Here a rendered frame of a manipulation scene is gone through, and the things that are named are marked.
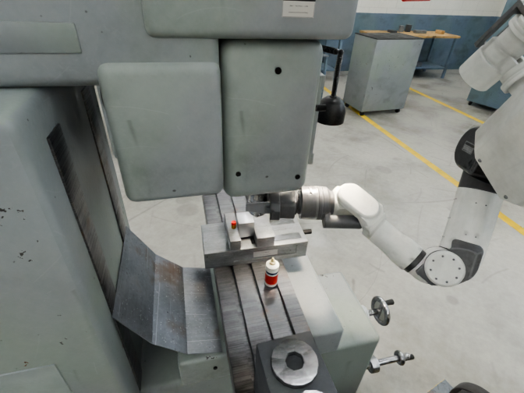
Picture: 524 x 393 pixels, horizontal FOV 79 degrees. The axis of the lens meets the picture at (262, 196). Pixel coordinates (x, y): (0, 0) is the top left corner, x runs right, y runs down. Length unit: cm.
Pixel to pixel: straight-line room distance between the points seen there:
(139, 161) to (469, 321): 224
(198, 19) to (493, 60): 49
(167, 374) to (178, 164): 72
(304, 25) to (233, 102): 17
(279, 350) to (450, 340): 174
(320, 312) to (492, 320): 165
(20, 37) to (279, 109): 40
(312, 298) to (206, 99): 78
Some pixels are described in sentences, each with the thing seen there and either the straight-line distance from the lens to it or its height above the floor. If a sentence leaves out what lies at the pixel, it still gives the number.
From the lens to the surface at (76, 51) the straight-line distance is 57.
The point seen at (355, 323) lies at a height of 72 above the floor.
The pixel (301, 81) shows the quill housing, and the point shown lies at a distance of 61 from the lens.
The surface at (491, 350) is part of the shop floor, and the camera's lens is 243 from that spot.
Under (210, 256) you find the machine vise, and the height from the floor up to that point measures 97.
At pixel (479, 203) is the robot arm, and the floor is 133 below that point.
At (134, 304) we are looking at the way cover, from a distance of 91.
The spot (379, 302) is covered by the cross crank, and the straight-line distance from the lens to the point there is 142.
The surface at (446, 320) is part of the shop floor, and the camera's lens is 242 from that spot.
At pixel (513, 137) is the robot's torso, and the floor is 153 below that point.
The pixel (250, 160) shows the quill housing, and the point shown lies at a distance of 64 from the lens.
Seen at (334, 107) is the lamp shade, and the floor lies 146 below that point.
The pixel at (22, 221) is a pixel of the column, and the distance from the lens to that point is 57.
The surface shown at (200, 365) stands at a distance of 102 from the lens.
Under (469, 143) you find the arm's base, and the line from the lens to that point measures 86.
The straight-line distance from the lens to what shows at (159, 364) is 115.
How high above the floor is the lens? 171
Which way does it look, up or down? 34 degrees down
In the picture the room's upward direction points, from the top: 3 degrees clockwise
